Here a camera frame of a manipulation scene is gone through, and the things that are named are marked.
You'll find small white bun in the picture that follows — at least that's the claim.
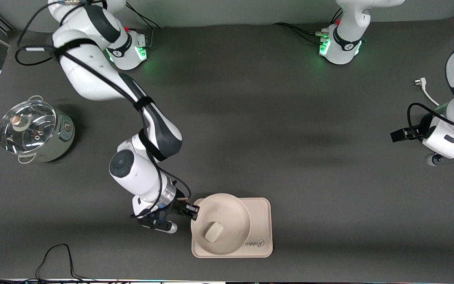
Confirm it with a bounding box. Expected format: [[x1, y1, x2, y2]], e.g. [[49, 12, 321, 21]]
[[204, 222, 224, 243]]

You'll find round cream plate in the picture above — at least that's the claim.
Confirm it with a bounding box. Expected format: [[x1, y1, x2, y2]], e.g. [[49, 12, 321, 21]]
[[190, 193, 251, 256]]

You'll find cream tray with bear print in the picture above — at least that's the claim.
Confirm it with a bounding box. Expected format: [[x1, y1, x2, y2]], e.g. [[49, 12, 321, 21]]
[[192, 198, 273, 258]]

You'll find pale green electric pot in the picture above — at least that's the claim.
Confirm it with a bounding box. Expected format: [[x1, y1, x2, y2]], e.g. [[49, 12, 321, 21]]
[[16, 95, 76, 164]]

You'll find glass pot lid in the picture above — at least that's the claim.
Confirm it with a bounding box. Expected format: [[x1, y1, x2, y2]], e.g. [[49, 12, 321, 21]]
[[0, 99, 57, 154]]

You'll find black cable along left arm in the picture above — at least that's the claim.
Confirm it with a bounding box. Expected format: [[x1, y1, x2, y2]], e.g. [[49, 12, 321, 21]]
[[407, 102, 454, 139]]

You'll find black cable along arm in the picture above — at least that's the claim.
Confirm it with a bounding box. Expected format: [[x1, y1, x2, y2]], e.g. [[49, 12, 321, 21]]
[[407, 102, 454, 139], [14, 0, 192, 216]]

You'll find white toaster power cable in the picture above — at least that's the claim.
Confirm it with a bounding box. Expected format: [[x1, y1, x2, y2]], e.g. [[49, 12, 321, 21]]
[[413, 77, 441, 107]]

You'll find thin black looped cable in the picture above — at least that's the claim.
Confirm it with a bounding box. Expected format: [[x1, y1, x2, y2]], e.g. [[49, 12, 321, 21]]
[[34, 243, 133, 284]]

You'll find black cable along right arm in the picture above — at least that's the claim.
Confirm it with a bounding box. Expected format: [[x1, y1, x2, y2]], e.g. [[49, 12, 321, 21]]
[[14, 0, 192, 216]]

